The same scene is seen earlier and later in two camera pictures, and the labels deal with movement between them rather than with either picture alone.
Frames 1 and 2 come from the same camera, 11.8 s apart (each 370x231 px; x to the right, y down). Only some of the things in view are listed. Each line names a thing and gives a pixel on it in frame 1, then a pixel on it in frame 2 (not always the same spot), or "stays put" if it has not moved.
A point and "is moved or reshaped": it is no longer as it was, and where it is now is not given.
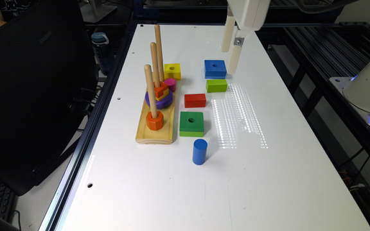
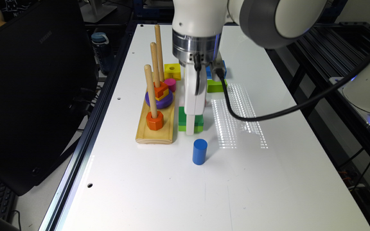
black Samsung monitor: (38, 81) stays put
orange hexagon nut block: (155, 124) stays put
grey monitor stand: (94, 10) stays put
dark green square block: (191, 124) is moved or reshaped
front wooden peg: (148, 72) stays put
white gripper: (248, 15) → (195, 88)
